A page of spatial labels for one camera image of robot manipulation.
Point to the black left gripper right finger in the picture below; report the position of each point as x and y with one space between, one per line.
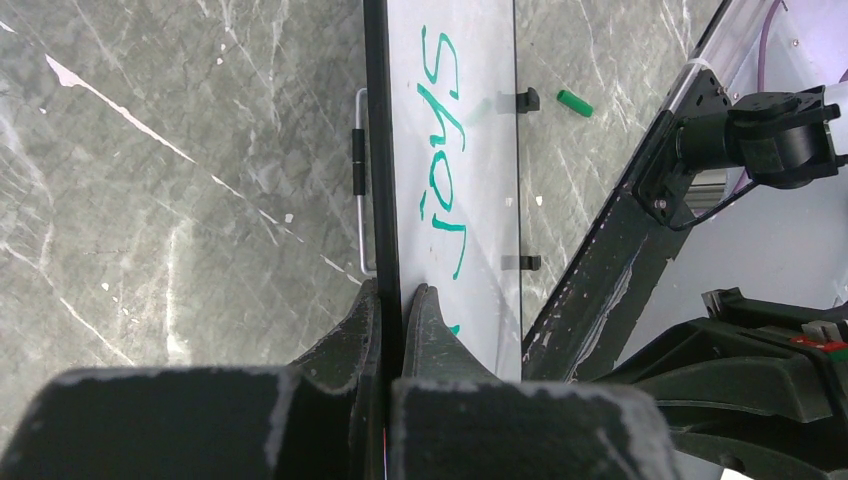
453 419

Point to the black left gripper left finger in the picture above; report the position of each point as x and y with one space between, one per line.
318 417

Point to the green marker cap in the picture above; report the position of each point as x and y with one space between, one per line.
575 103

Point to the white whiteboard black frame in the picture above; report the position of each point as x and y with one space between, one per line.
442 111

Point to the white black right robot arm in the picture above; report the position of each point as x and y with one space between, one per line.
759 383

